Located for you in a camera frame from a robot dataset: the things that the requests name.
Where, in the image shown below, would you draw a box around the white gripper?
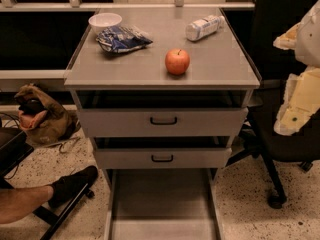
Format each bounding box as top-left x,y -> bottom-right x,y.
274,66 -> 320,136

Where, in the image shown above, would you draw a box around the red apple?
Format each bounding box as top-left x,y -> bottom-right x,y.
165,49 -> 190,75

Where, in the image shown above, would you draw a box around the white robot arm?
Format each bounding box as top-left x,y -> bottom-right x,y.
273,0 -> 320,136

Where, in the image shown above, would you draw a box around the grey drawer cabinet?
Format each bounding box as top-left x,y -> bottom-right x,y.
63,6 -> 262,240

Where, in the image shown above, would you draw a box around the grey bottom drawer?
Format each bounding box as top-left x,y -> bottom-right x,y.
104,169 -> 224,240

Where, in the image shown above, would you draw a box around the grey drawer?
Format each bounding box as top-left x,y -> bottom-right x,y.
77,103 -> 248,137
104,169 -> 224,240
94,148 -> 231,169

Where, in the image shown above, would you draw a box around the grey middle drawer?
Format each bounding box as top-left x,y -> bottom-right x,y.
94,148 -> 231,169

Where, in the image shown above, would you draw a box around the grey top drawer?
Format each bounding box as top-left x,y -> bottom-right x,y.
77,103 -> 248,137

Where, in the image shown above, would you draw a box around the black office chair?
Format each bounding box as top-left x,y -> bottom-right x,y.
229,0 -> 320,209

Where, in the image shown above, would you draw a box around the white plastic bottle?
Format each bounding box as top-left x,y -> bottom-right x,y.
185,15 -> 225,41

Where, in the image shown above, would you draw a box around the blue chip bag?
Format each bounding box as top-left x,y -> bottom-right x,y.
96,26 -> 153,54

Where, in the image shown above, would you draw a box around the white bowl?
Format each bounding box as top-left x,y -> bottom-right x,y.
88,13 -> 122,34

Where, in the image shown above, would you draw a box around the brown bag on floor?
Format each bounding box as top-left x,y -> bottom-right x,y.
14,84 -> 77,145

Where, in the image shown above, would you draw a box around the black shoe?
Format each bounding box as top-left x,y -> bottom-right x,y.
48,166 -> 98,208

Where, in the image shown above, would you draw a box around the black chair base left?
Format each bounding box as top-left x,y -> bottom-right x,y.
0,128 -> 90,240

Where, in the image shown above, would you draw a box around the person's bare leg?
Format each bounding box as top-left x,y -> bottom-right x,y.
0,185 -> 54,224

